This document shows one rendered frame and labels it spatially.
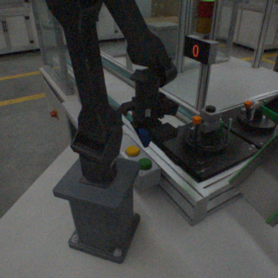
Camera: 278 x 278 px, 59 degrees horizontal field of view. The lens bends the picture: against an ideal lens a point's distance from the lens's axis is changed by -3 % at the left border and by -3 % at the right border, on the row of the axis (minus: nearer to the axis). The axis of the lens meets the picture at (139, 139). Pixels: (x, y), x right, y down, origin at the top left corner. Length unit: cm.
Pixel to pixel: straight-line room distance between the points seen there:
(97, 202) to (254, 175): 37
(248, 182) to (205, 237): 18
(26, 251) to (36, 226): 8
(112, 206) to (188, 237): 28
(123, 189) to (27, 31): 545
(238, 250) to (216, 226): 8
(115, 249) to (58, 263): 14
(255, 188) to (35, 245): 56
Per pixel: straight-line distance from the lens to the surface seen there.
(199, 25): 90
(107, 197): 51
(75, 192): 53
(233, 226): 76
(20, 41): 588
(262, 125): 96
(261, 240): 76
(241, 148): 84
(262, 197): 64
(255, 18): 605
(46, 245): 72
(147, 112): 61
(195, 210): 67
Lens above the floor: 143
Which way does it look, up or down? 34 degrees down
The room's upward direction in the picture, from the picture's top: straight up
